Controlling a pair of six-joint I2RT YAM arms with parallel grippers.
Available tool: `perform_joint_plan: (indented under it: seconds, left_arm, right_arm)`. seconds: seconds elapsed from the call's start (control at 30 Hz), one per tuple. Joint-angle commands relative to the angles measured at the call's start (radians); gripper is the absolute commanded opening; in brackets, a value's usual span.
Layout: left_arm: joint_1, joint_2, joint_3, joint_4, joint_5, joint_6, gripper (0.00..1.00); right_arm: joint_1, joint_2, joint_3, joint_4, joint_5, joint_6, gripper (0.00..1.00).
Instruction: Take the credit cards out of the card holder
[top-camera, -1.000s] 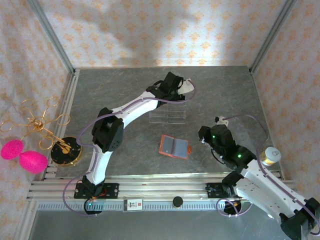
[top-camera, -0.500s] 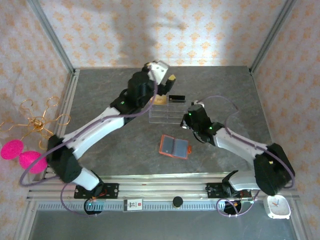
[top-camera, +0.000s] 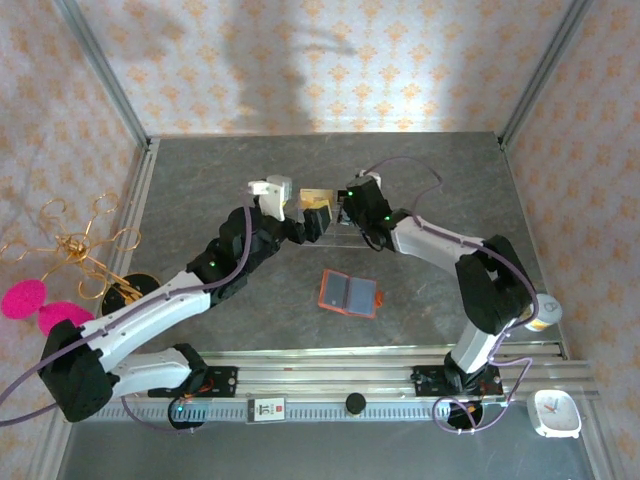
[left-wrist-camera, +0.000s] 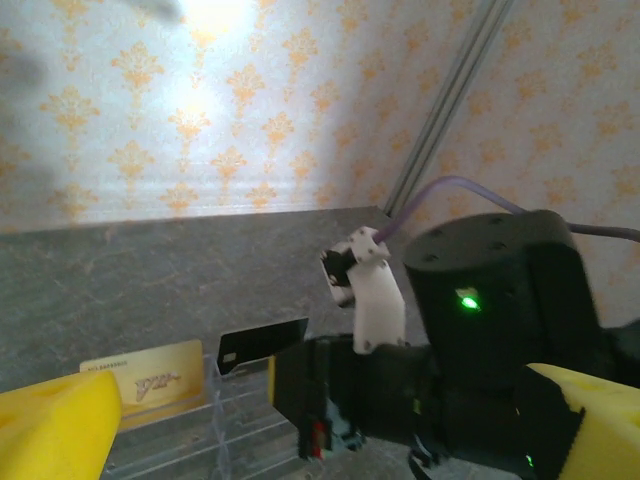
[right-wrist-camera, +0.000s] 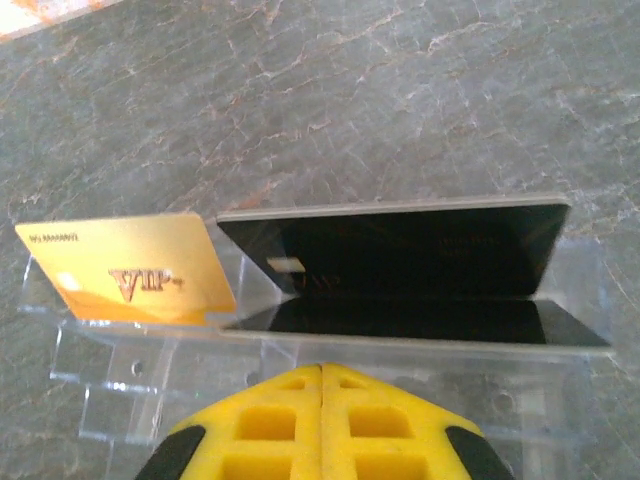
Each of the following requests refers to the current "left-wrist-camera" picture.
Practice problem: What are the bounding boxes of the clear acrylic card stand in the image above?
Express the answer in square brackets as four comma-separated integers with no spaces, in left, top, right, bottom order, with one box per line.
[102,349,321,480]

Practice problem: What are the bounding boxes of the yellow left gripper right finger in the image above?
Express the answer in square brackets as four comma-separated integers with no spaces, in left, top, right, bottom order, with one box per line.
[529,363,640,480]

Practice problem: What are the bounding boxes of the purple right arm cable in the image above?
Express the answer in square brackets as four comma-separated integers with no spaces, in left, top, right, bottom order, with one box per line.
[377,174,640,242]

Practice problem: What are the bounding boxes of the black credit card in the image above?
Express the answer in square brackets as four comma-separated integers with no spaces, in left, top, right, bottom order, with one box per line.
[218,317,310,377]

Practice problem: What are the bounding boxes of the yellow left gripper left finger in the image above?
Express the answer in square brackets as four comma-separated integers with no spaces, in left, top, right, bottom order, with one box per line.
[0,370,124,480]

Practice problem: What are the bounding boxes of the gold credit card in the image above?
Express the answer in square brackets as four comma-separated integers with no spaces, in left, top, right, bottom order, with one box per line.
[78,339,205,431]

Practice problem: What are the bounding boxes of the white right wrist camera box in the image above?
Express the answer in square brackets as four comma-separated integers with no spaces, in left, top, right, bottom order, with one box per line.
[318,225,407,355]

